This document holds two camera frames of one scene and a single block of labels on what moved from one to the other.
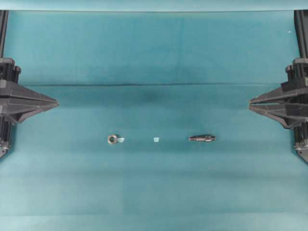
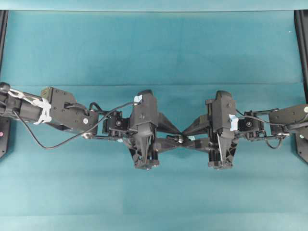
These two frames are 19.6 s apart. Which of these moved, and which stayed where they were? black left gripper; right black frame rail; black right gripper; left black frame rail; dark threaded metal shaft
Moved: black left gripper; dark threaded metal shaft; black right gripper
Stayed: right black frame rail; left black frame rail
